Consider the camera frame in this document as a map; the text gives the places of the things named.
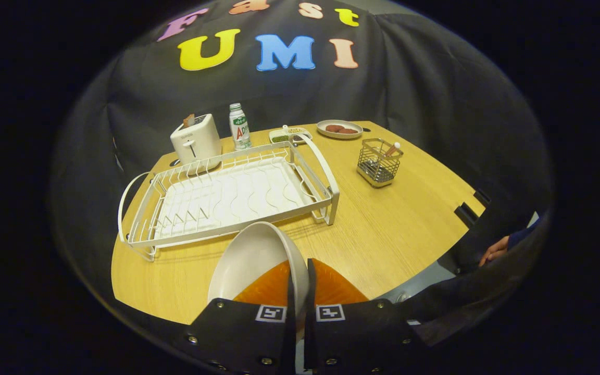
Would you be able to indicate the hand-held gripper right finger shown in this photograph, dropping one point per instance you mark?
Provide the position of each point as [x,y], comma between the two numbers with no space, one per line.
[362,338]

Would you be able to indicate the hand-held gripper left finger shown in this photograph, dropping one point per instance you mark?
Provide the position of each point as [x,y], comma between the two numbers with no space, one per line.
[242,338]

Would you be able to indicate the white green-label drink bottle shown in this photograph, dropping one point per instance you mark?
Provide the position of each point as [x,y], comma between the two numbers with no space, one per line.
[240,130]

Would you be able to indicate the white toaster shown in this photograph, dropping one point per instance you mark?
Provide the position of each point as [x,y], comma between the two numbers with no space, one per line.
[196,143]

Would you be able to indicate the black backdrop cloth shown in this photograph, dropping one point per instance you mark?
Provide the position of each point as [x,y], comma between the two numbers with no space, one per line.
[409,78]

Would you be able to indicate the person's blue sleeve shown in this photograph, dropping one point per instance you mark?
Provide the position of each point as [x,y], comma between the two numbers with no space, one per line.
[521,234]

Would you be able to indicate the grey plate with meat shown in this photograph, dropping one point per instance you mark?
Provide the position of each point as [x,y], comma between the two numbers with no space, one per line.
[352,125]

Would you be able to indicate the person's dark clothing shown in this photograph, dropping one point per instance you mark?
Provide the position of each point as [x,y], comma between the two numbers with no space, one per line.
[466,297]

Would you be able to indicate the white divided dish with beans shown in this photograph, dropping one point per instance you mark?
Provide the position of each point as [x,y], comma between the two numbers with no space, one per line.
[289,135]

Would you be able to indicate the white round plate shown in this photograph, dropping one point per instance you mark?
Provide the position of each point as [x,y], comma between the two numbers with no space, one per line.
[253,260]

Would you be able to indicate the brown bread slice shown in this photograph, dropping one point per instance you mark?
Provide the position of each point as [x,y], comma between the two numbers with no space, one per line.
[189,121]

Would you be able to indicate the red meat piece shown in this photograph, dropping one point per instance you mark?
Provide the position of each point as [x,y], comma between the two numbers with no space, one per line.
[334,128]
[348,131]

